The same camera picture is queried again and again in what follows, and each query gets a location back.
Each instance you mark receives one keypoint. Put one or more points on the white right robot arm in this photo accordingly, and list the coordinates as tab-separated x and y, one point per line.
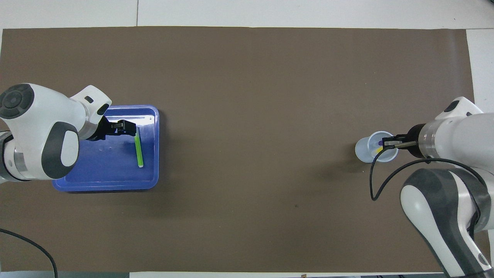
455	131

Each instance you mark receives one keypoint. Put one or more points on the green pen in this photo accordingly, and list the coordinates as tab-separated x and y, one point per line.
139	152

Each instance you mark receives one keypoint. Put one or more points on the brown table mat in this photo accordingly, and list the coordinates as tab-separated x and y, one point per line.
251	116

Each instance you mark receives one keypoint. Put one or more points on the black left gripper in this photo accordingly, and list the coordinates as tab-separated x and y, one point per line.
102	129

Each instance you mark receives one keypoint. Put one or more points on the translucent plastic cup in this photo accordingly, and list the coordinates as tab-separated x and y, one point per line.
362	152

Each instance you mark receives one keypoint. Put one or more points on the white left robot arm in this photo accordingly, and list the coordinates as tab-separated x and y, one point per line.
38	123

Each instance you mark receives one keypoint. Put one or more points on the blue plastic tray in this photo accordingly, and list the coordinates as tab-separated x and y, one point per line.
108	177

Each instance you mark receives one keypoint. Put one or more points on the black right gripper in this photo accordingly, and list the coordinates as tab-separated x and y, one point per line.
416	141

